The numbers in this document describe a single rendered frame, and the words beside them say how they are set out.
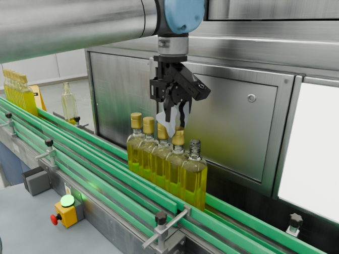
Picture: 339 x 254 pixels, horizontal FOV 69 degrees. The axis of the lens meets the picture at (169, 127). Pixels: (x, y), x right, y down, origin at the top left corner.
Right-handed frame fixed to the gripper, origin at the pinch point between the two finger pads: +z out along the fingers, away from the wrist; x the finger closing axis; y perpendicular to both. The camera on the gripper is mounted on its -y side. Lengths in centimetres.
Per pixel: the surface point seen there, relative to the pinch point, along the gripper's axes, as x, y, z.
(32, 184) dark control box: 22, 60, 34
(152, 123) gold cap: 0.4, 9.9, 0.1
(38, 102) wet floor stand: -80, 326, 75
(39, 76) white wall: -187, 590, 89
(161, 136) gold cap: 1.4, 5.0, 2.6
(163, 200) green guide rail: 6.3, -0.1, 19.7
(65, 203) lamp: 20, 34, 31
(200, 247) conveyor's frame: 6.0, -13.0, 28.4
